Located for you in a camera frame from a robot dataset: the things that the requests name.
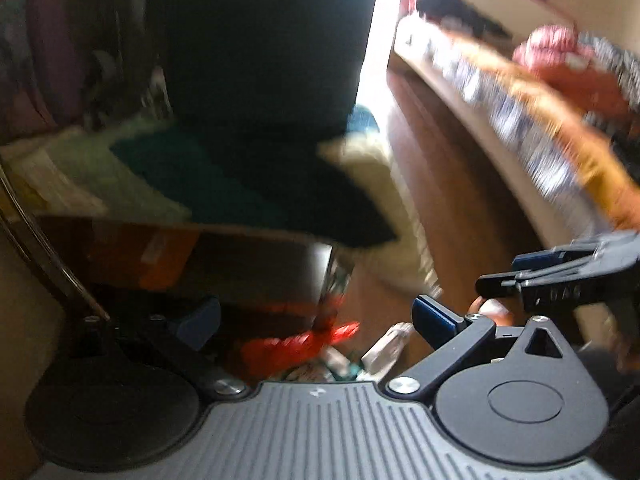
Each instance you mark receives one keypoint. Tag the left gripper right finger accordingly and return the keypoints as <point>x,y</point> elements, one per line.
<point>457,342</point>

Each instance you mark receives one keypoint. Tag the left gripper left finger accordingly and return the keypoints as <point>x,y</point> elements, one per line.
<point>199,332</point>

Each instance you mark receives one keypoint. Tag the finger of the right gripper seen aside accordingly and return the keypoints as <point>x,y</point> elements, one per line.
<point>549,262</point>

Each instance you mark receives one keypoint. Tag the person's left hand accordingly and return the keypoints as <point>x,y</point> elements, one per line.
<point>494,309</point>

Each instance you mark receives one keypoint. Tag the bed with orange cover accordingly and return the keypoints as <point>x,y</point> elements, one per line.
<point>565,141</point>

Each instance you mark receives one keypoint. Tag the black folded tripod poles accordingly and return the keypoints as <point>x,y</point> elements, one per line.
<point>33,246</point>

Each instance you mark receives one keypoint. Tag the teal cream patchwork quilt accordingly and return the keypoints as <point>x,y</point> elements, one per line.
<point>344,190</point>

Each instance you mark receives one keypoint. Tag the black white striped blanket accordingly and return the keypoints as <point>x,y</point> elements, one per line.
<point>624,64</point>

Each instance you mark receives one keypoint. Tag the red striped pillow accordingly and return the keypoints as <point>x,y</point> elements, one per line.
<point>551,46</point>

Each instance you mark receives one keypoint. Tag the purple backpack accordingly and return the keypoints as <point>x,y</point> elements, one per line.
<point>66,61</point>

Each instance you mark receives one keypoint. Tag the black jacket on bed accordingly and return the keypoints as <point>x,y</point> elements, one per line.
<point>467,15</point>

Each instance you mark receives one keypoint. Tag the folding cot metal frame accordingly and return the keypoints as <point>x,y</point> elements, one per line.
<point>334,287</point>

